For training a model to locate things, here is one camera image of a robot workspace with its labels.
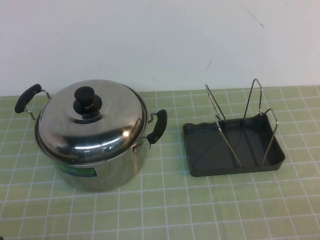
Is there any wire lid rack dark tray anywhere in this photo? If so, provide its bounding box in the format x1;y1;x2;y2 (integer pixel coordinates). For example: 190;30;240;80
182;78;287;178

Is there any stainless steel cooking pot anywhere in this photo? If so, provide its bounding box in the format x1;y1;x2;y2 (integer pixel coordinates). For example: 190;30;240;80
14;83;168;193

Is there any green checked table cloth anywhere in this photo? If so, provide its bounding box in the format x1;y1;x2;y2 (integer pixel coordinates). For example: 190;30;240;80
0;85;320;240

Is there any steel pot lid black knob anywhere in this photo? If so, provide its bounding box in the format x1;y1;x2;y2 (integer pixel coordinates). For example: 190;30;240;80
34;79;148;154

